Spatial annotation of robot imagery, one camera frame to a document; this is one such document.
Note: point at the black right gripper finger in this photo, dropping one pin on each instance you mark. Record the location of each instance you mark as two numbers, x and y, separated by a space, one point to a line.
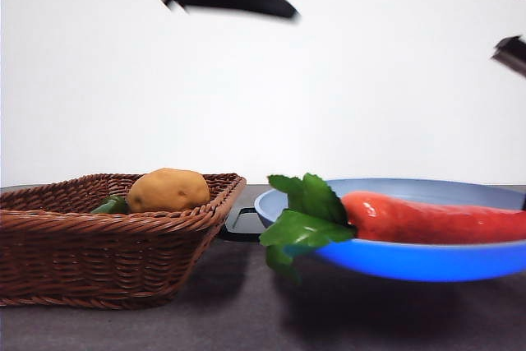
524 203

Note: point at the orange carrot with green leaves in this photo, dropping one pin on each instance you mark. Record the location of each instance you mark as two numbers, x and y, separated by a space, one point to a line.
411 219

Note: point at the blue round plate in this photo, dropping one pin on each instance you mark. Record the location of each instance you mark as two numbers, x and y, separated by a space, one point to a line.
411 264

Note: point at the brown wicker basket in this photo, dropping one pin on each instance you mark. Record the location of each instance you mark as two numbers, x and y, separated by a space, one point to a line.
102 252

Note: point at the green pepper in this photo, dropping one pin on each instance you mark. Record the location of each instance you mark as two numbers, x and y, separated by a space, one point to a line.
111 205

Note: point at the yellow-brown potato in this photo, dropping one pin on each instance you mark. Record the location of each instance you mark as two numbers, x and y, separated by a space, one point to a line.
168 190

